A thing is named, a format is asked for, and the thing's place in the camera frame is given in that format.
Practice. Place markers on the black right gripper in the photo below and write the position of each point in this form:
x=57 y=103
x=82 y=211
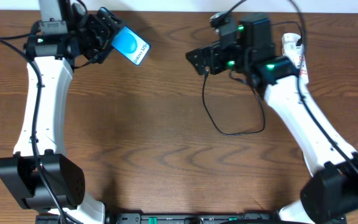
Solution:
x=212 y=53

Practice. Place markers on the white power strip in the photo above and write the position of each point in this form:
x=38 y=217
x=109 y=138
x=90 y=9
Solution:
x=299 y=62

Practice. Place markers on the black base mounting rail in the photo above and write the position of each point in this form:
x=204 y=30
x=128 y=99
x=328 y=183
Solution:
x=250 y=217

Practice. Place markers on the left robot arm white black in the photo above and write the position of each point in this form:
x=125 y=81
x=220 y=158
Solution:
x=38 y=174

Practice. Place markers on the blue Galaxy smartphone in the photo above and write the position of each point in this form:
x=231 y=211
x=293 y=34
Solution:
x=126 y=41

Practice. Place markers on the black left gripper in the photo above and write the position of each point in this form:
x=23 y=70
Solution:
x=103 y=34

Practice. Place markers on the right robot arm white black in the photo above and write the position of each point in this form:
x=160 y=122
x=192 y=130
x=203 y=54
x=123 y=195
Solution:
x=246 y=50

